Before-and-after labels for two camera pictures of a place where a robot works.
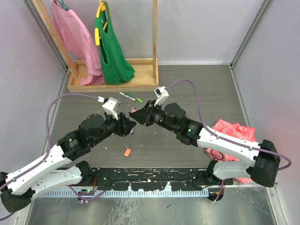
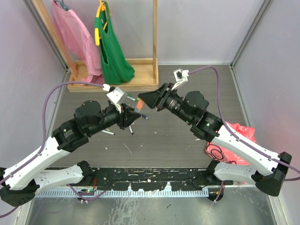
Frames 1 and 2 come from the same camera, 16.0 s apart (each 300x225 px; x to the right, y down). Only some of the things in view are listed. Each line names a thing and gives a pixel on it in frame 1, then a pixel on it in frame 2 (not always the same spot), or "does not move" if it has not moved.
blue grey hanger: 63,4 does not move
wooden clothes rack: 146,71 does not move
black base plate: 146,178 does not move
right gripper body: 154,115 to 163,100
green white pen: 127,96 does not move
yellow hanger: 101,7 does not move
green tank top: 117,68 does not move
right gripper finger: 140,115 to 152,98
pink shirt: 81,46 does not move
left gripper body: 112,125 to 121,121
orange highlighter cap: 127,152 to 140,104
